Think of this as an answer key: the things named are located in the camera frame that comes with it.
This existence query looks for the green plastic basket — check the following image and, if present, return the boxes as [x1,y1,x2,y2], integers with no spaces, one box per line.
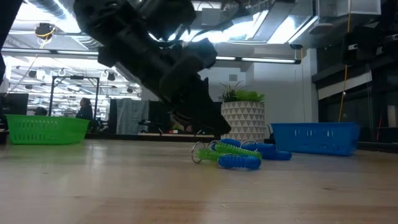
[5,114,91,146]

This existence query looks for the white triangle-pattern planter pot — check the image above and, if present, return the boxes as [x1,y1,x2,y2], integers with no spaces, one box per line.
[220,101,266,142]

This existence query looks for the black metal frame stand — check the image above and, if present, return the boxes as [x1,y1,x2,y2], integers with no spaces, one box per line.
[49,75,100,116]

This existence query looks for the black partition panel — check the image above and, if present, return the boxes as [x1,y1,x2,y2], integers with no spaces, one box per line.
[148,100,223,136]

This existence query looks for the yellow ceiling cable reel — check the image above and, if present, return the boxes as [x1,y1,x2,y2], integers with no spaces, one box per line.
[34,22,57,40]

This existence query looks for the black monitor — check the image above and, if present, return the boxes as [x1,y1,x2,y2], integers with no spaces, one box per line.
[0,92,29,116]

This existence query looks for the blue plastic basket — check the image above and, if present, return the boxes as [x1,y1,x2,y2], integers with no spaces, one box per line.
[270,122,361,156]

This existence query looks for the background workbench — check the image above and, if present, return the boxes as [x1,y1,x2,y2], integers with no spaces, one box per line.
[85,133,220,140]

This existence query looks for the seated person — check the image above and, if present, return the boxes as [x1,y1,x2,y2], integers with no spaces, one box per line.
[75,97,94,121]

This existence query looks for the long ceiling light fixture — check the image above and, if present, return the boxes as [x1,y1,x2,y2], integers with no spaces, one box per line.
[0,48,302,65]

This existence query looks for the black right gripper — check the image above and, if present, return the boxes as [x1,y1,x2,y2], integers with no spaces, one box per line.
[341,18,398,62]

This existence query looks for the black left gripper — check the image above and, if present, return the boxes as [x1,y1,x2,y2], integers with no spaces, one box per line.
[98,37,233,136]

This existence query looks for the yellow hanging cable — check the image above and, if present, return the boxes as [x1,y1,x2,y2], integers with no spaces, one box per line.
[338,0,352,123]

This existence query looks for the grey hanging cloth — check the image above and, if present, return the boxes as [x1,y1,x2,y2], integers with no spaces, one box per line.
[115,98,150,135]

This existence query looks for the green potted plant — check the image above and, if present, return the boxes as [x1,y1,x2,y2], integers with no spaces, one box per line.
[219,81,266,103]

